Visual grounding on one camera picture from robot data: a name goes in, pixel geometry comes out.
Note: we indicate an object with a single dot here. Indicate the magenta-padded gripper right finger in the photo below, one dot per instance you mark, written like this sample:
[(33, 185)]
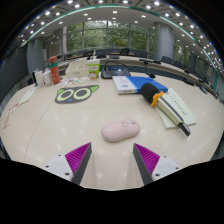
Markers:
[(160, 166)]

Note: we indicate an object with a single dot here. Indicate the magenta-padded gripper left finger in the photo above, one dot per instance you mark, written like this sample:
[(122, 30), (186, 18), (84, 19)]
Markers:
[(61, 165)]

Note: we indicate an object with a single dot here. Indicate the pink computer mouse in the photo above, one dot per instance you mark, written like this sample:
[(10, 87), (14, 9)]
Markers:
[(120, 130)]

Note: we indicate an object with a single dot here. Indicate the cat-face mouse pad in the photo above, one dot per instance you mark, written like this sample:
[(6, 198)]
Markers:
[(77, 94)]

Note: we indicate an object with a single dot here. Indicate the pale paper booklet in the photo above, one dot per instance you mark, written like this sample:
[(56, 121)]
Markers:
[(181, 106)]

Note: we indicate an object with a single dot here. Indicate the black handheld microphone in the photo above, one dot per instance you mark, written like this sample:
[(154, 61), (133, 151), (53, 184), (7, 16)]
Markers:
[(150, 91)]

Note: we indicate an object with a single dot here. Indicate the white printed booklet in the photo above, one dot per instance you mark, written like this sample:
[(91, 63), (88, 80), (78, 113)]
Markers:
[(28, 96)]

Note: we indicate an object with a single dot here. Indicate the blue and white book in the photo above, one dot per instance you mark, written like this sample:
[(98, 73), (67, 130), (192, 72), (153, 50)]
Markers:
[(143, 83)]

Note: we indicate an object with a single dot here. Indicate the red thermos bottle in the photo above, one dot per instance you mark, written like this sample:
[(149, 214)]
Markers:
[(54, 71)]

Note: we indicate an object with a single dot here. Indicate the white cardboard box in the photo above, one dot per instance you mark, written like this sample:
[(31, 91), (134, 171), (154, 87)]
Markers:
[(76, 70)]

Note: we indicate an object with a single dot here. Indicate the green-printed cup with straw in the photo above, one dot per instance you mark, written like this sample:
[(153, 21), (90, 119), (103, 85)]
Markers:
[(93, 69)]

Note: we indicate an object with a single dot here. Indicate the black desk microphone unit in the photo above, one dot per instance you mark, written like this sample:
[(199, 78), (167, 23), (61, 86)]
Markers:
[(115, 71)]

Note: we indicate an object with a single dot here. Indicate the dark conference chairs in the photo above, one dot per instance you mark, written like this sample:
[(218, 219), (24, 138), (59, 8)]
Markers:
[(166, 60)]

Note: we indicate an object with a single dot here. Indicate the long curved conference desk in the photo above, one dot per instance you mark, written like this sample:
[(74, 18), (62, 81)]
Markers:
[(133, 60)]

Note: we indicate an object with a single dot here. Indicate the ceiling lights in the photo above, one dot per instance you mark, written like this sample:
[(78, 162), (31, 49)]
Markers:
[(77, 5)]

